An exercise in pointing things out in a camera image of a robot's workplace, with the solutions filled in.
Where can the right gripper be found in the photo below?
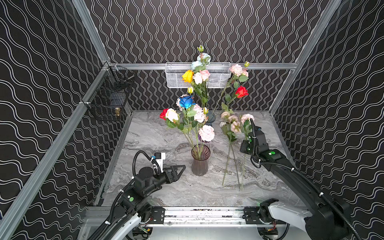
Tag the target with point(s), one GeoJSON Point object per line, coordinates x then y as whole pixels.
{"type": "Point", "coordinates": [244, 143]}

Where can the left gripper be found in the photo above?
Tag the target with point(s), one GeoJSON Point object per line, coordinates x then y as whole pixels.
{"type": "Point", "coordinates": [169, 174]}

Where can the pink spray flower stem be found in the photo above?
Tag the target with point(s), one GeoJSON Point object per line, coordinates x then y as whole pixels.
{"type": "Point", "coordinates": [231, 127]}

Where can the dark pink glass vase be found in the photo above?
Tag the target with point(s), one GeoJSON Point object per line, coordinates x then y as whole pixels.
{"type": "Point", "coordinates": [201, 155]}

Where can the large pink peony spray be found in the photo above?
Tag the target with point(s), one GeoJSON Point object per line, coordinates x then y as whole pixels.
{"type": "Point", "coordinates": [206, 133]}

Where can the blue purple glass vase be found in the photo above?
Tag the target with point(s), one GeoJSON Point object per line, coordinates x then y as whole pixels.
{"type": "Point", "coordinates": [211, 118]}

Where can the cream pink rose stem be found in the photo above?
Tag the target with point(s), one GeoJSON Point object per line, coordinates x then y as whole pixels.
{"type": "Point", "coordinates": [172, 115]}

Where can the large red rose stem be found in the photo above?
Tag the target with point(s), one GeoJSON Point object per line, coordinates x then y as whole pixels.
{"type": "Point", "coordinates": [230, 98]}

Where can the small red rose stem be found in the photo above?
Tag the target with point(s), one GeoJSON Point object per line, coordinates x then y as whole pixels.
{"type": "Point", "coordinates": [163, 114]}

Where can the blue flower stem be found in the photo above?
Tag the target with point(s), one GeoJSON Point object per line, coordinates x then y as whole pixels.
{"type": "Point", "coordinates": [187, 102]}

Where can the pink peony spray stem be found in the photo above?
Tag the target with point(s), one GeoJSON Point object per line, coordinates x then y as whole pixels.
{"type": "Point", "coordinates": [239, 75]}

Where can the pink rosebud stem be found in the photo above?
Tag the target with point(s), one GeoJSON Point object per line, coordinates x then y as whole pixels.
{"type": "Point", "coordinates": [205, 74]}

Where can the cream white rose stem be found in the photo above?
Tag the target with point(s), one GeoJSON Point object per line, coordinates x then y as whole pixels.
{"type": "Point", "coordinates": [198, 89]}

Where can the yellow rose stem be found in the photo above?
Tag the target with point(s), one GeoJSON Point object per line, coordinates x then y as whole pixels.
{"type": "Point", "coordinates": [188, 78]}

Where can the white flower stem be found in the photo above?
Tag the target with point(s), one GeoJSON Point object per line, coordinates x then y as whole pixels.
{"type": "Point", "coordinates": [202, 62]}

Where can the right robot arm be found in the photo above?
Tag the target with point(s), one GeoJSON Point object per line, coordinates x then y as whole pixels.
{"type": "Point", "coordinates": [327, 218]}

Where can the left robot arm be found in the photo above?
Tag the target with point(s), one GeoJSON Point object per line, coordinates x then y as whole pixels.
{"type": "Point", "coordinates": [130, 208]}

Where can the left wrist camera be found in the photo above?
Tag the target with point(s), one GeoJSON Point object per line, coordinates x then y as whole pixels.
{"type": "Point", "coordinates": [158, 161]}

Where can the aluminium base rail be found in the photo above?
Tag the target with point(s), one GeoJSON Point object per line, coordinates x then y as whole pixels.
{"type": "Point", "coordinates": [226, 216]}

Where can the white mesh wall basket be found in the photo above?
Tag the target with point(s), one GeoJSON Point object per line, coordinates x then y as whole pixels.
{"type": "Point", "coordinates": [181, 75]}

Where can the black wire wall basket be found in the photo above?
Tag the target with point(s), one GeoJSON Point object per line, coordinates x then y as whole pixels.
{"type": "Point", "coordinates": [108, 103]}

